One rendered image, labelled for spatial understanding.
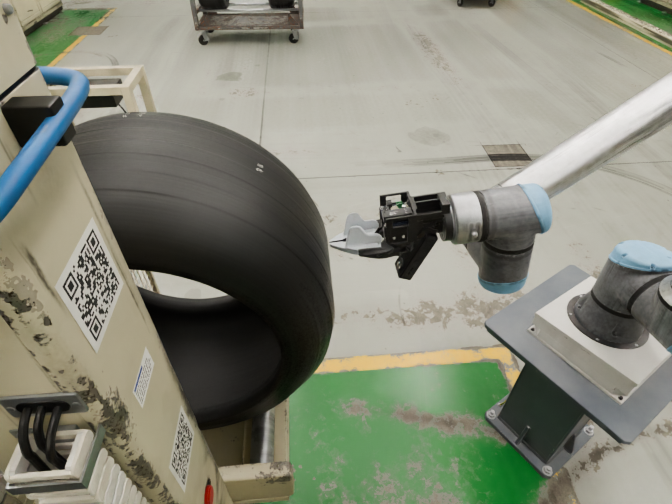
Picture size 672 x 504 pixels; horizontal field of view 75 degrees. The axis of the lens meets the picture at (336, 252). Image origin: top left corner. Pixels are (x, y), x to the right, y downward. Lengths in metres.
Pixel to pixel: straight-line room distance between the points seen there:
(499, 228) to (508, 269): 0.10
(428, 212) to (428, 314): 1.59
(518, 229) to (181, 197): 0.54
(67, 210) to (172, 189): 0.24
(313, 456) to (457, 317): 1.00
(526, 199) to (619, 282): 0.68
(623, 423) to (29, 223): 1.44
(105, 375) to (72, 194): 0.14
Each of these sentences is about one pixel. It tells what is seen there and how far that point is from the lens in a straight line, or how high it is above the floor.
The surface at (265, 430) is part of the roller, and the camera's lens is 0.94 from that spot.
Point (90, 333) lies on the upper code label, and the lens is 0.38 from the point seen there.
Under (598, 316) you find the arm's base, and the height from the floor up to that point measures 0.75.
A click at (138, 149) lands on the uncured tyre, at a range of 0.65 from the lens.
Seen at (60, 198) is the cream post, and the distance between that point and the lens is 0.36.
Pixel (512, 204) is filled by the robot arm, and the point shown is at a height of 1.33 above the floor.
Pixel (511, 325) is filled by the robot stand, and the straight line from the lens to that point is 1.58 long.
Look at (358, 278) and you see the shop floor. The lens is 2.45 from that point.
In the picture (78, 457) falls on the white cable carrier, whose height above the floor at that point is 1.43.
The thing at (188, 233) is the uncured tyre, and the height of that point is 1.41.
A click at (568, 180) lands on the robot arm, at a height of 1.27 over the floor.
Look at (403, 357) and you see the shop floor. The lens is 2.15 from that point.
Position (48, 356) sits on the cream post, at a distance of 0.35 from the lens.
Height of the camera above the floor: 1.76
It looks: 42 degrees down
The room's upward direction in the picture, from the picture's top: straight up
